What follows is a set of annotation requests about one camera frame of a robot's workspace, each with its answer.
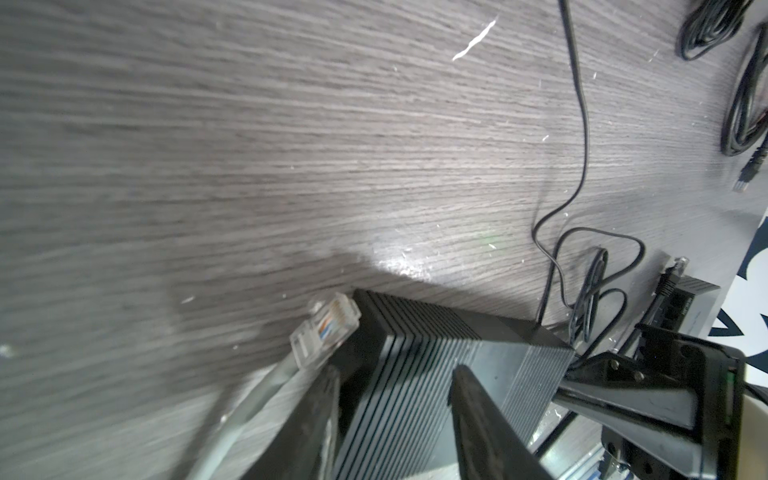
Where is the black flat rectangular box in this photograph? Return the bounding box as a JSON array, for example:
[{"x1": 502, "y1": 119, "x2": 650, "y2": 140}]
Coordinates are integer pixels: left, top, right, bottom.
[{"x1": 650, "y1": 275, "x2": 721, "y2": 338}]

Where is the black network switch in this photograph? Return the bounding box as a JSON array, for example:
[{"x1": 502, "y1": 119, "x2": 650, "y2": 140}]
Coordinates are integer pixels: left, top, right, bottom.
[{"x1": 330, "y1": 289, "x2": 574, "y2": 479}]

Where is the black power adapter with cable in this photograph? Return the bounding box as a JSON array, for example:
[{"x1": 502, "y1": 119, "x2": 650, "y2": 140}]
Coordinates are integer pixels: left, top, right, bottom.
[{"x1": 531, "y1": 0, "x2": 647, "y2": 367}]

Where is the coiled black ethernet cable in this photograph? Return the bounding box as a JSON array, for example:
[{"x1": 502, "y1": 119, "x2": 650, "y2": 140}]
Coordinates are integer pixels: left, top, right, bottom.
[{"x1": 719, "y1": 23, "x2": 768, "y2": 194}]

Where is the black power adapter far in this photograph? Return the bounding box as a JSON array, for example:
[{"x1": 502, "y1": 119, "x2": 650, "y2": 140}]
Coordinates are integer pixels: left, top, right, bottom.
[{"x1": 676, "y1": 0, "x2": 753, "y2": 61}]

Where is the grey ethernet cable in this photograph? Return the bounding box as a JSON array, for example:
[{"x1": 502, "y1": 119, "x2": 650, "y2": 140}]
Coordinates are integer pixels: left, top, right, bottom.
[{"x1": 185, "y1": 292, "x2": 362, "y2": 480}]

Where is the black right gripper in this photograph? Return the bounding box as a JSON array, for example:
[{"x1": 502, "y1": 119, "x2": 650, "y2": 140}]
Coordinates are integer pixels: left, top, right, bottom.
[{"x1": 554, "y1": 325, "x2": 746, "y2": 479}]

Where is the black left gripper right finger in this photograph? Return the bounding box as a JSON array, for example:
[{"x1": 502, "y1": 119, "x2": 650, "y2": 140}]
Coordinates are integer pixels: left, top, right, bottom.
[{"x1": 449, "y1": 365, "x2": 551, "y2": 480}]

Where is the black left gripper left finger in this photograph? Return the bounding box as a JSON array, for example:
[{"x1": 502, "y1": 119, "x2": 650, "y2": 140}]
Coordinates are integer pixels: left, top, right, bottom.
[{"x1": 242, "y1": 366, "x2": 340, "y2": 480}]

